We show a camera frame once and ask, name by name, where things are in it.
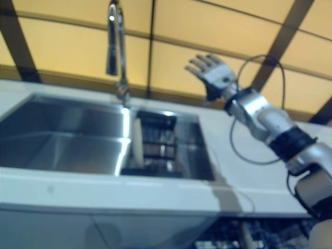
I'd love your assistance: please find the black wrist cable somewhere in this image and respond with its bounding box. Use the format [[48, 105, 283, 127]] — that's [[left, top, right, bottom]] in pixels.
[[229, 54, 312, 216]]

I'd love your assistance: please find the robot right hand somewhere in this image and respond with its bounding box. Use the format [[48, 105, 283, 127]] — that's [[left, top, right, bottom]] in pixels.
[[184, 53, 238, 103]]

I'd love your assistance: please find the chrome gooseneck faucet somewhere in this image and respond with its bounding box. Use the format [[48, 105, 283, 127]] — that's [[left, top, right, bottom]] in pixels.
[[104, 0, 132, 108]]

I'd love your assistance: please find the white kitchen cabinet door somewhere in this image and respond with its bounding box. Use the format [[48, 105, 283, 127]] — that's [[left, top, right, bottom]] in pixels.
[[90, 213, 216, 249], [0, 206, 105, 249]]

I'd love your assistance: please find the black sink dish rack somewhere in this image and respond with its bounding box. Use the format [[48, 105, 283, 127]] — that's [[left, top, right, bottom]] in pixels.
[[120, 109, 184, 179]]

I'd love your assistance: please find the black wire dishwasher rack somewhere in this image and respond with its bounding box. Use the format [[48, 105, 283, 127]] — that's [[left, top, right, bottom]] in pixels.
[[192, 217, 315, 249]]

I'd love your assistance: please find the stainless steel kitchen sink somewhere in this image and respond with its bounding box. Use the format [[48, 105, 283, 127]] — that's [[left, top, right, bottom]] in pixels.
[[0, 93, 216, 182]]

